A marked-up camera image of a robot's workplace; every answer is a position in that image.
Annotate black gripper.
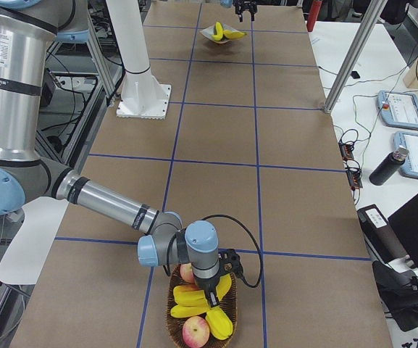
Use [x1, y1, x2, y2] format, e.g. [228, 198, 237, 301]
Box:
[201, 249, 243, 307]

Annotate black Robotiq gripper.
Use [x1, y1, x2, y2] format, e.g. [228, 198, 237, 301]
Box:
[234, 0, 257, 22]

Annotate deep yellow banana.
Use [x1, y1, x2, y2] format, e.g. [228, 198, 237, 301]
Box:
[223, 29, 246, 40]

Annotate light yellow banana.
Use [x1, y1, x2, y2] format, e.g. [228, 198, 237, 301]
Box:
[212, 22, 224, 42]

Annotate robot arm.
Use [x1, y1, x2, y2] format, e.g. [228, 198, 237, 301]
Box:
[0, 1, 243, 307]

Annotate grey square plate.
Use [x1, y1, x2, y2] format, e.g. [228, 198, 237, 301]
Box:
[200, 22, 247, 44]

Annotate brown wicker basket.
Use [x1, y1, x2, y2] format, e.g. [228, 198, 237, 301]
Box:
[167, 267, 237, 347]

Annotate pink red apple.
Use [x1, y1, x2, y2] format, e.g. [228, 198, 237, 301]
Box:
[180, 263, 195, 283]

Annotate small yellow banana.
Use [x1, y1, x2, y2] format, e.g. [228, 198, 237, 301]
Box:
[170, 304, 210, 318]

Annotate red cylinder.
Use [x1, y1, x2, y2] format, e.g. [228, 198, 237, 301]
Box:
[306, 0, 322, 33]

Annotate small black device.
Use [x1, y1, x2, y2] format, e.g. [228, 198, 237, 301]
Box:
[351, 70, 360, 79]

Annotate black labelled box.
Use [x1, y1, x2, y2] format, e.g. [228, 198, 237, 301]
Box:
[357, 204, 408, 263]

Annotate black bottle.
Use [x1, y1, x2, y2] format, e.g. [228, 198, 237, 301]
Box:
[369, 145, 409, 186]

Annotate aluminium frame post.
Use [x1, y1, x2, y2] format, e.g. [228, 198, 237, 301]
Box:
[323, 0, 388, 114]

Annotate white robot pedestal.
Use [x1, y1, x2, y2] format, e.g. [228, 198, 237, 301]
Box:
[107, 1, 172, 120]

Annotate teach pendant near post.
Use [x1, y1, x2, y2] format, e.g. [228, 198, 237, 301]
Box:
[377, 90, 418, 131]

